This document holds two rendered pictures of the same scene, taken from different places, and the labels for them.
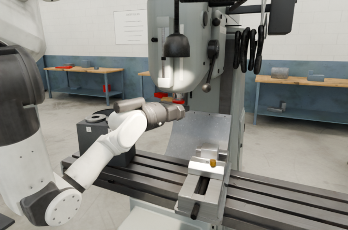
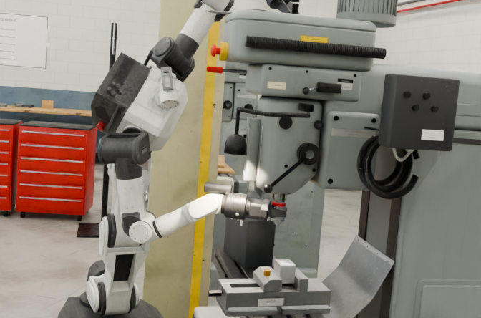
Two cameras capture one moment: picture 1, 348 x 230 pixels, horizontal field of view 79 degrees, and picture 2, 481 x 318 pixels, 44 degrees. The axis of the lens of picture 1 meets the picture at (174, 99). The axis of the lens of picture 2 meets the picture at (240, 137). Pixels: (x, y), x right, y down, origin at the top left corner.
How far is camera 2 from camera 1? 164 cm
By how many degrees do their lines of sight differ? 55
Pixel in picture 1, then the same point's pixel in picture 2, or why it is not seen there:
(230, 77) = (397, 202)
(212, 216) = (225, 305)
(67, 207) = (140, 233)
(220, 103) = (388, 239)
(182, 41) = (230, 141)
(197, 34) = (272, 137)
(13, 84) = (127, 151)
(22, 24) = (152, 120)
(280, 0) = (385, 107)
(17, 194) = (122, 209)
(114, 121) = not seen: hidden behind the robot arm
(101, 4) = not seen: outside the picture
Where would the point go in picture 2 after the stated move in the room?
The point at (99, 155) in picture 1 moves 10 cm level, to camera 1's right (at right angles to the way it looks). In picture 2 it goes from (175, 215) to (190, 222)
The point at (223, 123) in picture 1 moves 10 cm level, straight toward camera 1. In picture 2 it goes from (381, 271) to (356, 271)
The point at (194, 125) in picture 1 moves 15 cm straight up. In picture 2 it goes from (359, 263) to (363, 223)
